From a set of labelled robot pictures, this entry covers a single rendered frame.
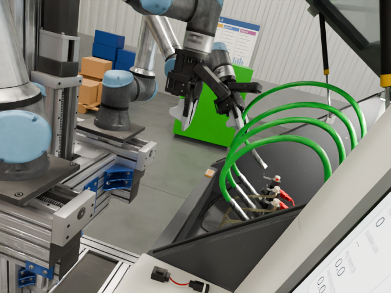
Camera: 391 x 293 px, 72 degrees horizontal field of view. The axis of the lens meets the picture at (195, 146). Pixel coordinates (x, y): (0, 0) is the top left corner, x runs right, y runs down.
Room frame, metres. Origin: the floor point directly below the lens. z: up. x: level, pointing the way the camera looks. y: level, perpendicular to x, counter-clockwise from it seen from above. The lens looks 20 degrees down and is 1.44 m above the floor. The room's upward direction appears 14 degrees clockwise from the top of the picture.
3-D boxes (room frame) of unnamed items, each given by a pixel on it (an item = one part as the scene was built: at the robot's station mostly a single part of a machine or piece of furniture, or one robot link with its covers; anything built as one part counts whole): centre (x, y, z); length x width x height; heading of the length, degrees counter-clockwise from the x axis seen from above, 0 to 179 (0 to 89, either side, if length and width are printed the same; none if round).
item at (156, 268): (0.43, -0.04, 0.99); 0.12 x 0.02 x 0.02; 86
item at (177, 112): (0.71, 0.06, 1.26); 0.06 x 0.03 x 0.09; 77
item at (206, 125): (4.46, -0.07, 0.65); 0.95 x 0.86 x 1.30; 90
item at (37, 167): (0.61, 0.45, 1.09); 0.15 x 0.15 x 0.10
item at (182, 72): (0.73, 0.06, 1.37); 0.09 x 0.08 x 0.12; 77
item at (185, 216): (0.83, -0.04, 0.87); 0.62 x 0.04 x 0.16; 167
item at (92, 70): (4.71, 2.00, 0.39); 1.20 x 0.85 x 0.79; 4
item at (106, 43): (6.93, 2.40, 0.61); 1.26 x 0.48 x 1.22; 82
